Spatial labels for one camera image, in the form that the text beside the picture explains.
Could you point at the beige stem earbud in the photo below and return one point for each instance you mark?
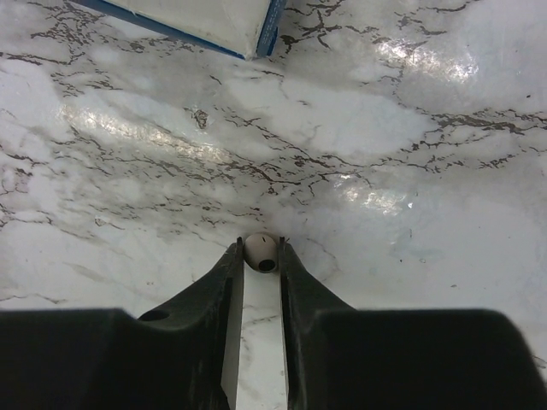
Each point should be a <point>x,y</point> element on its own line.
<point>261,252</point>

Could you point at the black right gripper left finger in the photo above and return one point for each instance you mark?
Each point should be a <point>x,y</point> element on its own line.
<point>182,354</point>

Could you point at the blue Harry's razor box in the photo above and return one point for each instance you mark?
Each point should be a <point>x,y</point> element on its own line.
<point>245,29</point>

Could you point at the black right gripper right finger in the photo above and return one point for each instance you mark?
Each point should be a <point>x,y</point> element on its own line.
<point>340,357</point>

